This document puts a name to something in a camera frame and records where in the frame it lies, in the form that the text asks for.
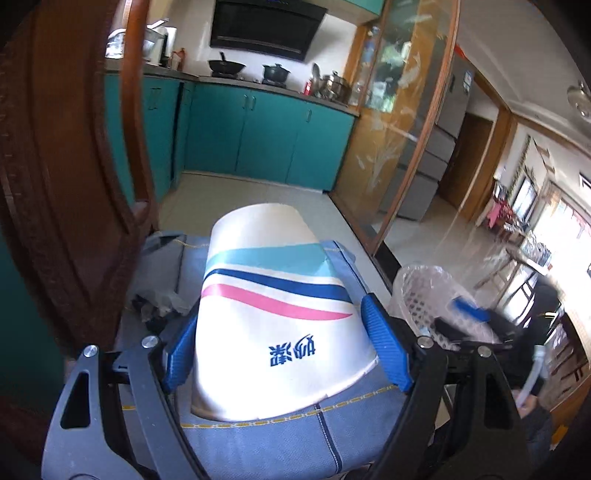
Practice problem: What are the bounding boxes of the steel stock pot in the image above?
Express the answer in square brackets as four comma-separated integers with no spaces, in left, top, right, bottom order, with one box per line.
[320,71,351,104]

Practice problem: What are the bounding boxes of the white striped paper cup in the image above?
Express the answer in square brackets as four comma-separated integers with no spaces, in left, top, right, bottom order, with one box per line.
[191,203,378,422]

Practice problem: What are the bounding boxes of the white plastic trash basket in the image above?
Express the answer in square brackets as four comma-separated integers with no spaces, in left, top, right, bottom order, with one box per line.
[387,264,500,350]

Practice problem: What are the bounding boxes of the black range hood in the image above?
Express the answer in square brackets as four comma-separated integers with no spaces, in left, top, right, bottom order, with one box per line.
[209,0,328,62]

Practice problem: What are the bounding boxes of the teal upper kitchen cabinets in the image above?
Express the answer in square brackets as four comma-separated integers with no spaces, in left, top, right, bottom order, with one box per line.
[348,0,385,16]

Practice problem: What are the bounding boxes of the black wok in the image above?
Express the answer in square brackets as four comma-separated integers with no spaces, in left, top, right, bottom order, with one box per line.
[208,52,245,79]

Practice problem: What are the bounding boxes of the person's hand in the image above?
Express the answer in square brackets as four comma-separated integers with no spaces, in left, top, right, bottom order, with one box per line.
[511,389,539,418]

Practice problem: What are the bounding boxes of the steel pot lid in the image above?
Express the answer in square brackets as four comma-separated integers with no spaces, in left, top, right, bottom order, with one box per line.
[310,63,322,96]

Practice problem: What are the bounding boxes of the white dish rack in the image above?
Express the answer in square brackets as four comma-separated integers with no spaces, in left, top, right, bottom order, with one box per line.
[105,18,168,65]

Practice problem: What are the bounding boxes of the dark wooden chair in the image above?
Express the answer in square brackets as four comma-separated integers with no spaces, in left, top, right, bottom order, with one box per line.
[0,0,160,462]

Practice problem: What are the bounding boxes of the brown sauce bottle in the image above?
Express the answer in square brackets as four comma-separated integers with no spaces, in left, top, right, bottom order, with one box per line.
[170,48,186,72]

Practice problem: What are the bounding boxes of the ceiling light fixture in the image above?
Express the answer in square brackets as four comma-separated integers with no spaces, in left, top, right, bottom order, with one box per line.
[567,81,591,122]

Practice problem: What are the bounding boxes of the teal kitchen cabinets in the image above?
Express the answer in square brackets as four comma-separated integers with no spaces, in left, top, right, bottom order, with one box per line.
[0,71,361,407]
[348,0,385,16]

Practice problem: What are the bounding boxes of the glass sliding door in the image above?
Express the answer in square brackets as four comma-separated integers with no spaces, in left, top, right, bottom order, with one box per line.
[331,1,461,256]

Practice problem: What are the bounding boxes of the teal lower kitchen cabinets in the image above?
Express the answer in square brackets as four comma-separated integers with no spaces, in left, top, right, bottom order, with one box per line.
[0,71,361,407]

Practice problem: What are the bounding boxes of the black crumpled wrapper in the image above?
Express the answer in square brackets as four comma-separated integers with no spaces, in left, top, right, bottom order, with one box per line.
[131,289,191,334]

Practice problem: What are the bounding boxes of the grey refrigerator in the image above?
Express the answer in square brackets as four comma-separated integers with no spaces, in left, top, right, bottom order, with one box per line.
[379,54,475,221]

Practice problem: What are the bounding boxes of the blue seat cushion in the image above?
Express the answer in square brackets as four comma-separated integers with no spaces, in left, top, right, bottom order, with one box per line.
[127,232,406,479]

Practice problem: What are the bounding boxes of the dark cooking pot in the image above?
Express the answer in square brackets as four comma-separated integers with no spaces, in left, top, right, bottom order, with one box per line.
[263,64,290,88]

